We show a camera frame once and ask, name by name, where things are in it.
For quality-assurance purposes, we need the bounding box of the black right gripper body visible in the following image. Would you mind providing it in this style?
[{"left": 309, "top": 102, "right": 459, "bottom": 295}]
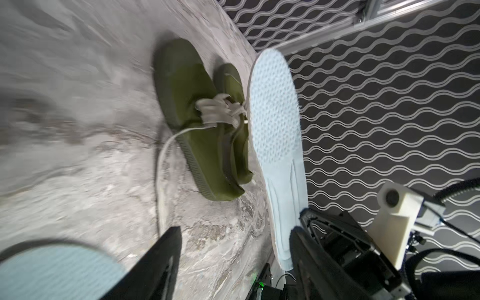
[{"left": 299, "top": 209, "right": 411, "bottom": 300}]

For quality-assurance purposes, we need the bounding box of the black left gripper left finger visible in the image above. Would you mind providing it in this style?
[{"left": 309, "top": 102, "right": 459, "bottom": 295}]
[{"left": 102, "top": 226, "right": 182, "bottom": 300}]

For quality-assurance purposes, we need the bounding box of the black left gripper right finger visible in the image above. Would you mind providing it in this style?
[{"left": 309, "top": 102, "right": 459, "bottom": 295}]
[{"left": 289, "top": 226, "right": 371, "bottom": 300}]

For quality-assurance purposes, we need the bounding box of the light blue insole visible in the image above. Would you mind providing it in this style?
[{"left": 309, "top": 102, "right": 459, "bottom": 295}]
[
  {"left": 248, "top": 49, "right": 308, "bottom": 271},
  {"left": 1, "top": 243, "right": 127, "bottom": 300}
]

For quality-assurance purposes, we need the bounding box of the green shoe one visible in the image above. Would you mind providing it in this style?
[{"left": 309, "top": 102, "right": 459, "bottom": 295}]
[
  {"left": 152, "top": 38, "right": 245, "bottom": 201},
  {"left": 214, "top": 63, "right": 253, "bottom": 185}
]

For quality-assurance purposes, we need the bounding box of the aluminium frame corner post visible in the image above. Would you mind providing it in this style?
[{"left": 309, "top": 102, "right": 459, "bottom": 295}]
[{"left": 273, "top": 0, "right": 441, "bottom": 56}]

